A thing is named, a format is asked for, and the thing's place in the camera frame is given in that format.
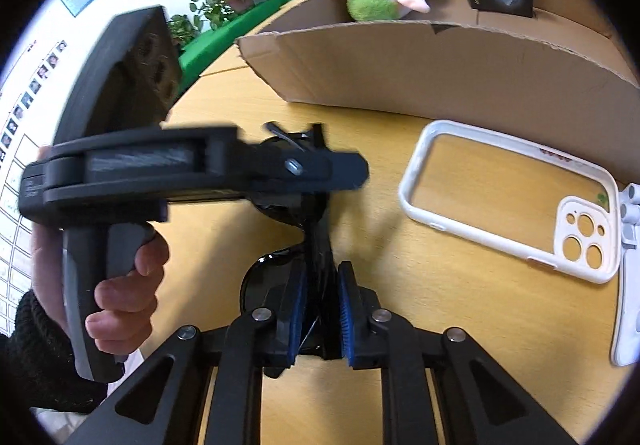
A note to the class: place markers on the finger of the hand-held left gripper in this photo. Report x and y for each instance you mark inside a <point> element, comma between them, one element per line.
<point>340,170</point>

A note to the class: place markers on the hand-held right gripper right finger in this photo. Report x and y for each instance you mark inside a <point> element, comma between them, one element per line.
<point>345,320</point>

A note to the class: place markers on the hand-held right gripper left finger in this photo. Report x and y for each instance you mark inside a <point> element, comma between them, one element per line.
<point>297,325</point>

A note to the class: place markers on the black sunglasses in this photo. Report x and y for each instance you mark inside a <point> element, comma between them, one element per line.
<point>317,245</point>

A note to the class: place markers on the brown cardboard box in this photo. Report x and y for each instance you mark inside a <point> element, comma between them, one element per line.
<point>375,70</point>

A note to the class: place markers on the person's left forearm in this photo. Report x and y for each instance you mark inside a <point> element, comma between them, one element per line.
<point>40,365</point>

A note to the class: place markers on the person's left hand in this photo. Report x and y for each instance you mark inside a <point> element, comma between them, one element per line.
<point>125,305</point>

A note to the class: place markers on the small potted green plant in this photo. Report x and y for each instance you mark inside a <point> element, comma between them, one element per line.
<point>182,27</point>

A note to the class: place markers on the green board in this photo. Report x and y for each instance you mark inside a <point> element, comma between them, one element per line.
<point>215,40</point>

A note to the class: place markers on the white phone case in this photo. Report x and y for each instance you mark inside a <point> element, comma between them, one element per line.
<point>567,210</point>

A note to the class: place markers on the white phone stand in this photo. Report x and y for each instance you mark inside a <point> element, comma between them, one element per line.
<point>627,315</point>

